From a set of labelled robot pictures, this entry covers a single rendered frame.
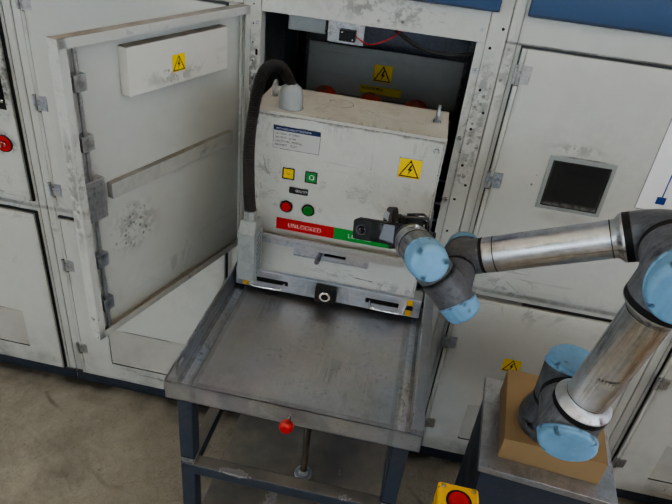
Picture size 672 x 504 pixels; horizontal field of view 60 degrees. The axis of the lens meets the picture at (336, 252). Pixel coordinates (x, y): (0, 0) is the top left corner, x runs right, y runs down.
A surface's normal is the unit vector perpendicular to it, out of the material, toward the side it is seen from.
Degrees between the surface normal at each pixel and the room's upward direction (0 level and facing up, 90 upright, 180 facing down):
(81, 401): 0
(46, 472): 0
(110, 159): 90
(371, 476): 0
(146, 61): 90
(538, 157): 90
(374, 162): 90
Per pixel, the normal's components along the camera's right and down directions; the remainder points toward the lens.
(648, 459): -0.18, 0.51
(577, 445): -0.34, 0.63
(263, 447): 0.10, -0.84
